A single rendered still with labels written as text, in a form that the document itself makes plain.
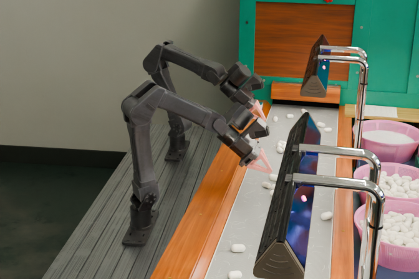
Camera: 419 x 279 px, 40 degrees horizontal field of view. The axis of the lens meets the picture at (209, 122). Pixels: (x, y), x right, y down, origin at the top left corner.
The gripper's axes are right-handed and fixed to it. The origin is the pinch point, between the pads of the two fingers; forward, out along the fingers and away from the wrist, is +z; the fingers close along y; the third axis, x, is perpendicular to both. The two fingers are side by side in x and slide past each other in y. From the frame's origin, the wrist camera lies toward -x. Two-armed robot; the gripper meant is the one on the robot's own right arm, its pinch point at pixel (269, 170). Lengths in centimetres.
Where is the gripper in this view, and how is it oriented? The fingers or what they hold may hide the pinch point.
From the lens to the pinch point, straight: 183.8
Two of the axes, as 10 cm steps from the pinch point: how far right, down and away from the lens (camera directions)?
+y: 2.1, -3.5, 9.1
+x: -6.2, 6.7, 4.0
